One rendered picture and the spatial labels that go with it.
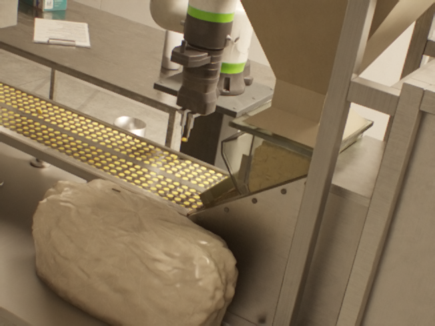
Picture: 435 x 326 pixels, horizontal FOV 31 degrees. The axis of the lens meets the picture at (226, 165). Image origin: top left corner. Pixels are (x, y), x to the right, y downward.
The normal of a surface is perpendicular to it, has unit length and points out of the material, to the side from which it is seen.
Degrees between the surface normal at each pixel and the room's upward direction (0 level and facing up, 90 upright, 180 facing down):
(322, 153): 90
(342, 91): 90
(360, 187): 0
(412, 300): 90
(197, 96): 87
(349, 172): 0
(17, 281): 0
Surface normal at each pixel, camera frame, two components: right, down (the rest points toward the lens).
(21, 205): 0.17, -0.89
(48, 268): -0.74, 0.29
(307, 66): -0.52, 0.63
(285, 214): -0.50, 0.29
